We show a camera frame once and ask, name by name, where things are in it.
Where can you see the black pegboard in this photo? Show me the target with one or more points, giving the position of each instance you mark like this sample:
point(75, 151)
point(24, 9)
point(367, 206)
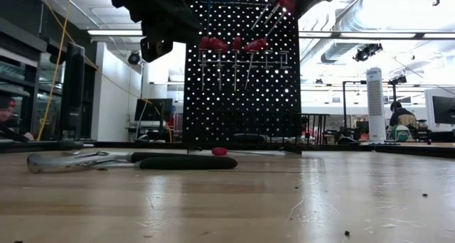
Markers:
point(195, 127)

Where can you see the long ceiling light bar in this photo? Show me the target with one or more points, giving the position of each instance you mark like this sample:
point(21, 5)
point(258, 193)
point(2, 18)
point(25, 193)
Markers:
point(113, 32)
point(373, 35)

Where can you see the chrome hook rack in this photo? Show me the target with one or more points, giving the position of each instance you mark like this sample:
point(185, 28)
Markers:
point(241, 3)

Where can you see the black ceiling spotlight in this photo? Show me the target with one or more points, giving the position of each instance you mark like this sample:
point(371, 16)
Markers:
point(366, 52)

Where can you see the dark computer monitor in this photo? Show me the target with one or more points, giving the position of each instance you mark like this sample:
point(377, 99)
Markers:
point(149, 109)
point(444, 109)

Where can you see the black pipe stand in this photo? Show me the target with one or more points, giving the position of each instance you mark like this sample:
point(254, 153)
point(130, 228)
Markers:
point(344, 104)

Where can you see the tall black column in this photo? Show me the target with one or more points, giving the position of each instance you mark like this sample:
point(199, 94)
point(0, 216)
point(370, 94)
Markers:
point(73, 90)

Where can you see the black light stand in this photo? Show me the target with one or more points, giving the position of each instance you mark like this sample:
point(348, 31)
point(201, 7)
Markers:
point(398, 80)

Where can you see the white tower fan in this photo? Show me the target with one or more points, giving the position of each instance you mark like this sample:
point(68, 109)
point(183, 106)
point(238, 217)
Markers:
point(375, 104)

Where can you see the small black screwdriver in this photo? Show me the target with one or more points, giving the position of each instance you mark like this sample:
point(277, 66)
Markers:
point(71, 144)

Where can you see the dark glass shelving cabinet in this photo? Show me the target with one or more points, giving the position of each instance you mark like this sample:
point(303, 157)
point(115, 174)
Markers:
point(17, 76)

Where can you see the green and white object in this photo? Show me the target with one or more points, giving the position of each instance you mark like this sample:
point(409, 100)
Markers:
point(400, 133)

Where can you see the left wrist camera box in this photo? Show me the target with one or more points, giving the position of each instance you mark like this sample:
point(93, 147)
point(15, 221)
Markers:
point(156, 49)

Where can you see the round black wall camera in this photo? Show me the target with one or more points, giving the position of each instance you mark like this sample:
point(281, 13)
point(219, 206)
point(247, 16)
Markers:
point(134, 58)

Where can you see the black metal table frame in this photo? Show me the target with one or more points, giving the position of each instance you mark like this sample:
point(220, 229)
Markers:
point(426, 151)

